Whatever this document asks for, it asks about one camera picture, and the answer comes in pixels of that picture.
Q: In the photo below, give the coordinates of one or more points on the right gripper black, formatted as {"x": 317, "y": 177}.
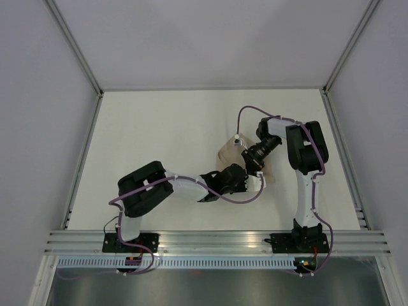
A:
{"x": 252, "y": 162}

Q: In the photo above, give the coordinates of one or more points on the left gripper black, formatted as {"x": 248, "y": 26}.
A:
{"x": 243, "y": 188}

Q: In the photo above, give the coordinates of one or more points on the beige cloth napkin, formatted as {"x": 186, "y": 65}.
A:
{"x": 230, "y": 154}

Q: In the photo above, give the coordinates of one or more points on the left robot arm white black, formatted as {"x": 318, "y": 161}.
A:
{"x": 144, "y": 189}

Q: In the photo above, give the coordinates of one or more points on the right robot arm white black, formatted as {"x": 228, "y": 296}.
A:
{"x": 307, "y": 155}

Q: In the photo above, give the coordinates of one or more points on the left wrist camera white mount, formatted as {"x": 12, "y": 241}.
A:
{"x": 255, "y": 183}

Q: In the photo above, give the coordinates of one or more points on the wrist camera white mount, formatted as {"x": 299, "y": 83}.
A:
{"x": 238, "y": 141}
{"x": 255, "y": 183}

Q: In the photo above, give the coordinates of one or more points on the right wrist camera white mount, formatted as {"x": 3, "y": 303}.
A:
{"x": 238, "y": 141}

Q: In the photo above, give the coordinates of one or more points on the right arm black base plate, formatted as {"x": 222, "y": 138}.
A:
{"x": 285, "y": 243}

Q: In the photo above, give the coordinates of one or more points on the aluminium mounting rail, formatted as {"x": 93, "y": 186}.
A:
{"x": 216, "y": 243}

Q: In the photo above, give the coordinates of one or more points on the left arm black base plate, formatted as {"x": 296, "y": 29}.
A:
{"x": 145, "y": 242}

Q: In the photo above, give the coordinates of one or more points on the white slotted cable duct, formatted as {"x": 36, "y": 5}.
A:
{"x": 229, "y": 262}

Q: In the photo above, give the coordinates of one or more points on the right aluminium frame post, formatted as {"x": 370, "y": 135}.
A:
{"x": 352, "y": 42}

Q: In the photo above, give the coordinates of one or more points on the aluminium frame post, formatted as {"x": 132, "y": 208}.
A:
{"x": 73, "y": 45}
{"x": 352, "y": 42}

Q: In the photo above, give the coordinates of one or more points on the left aluminium frame post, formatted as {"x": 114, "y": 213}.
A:
{"x": 73, "y": 45}

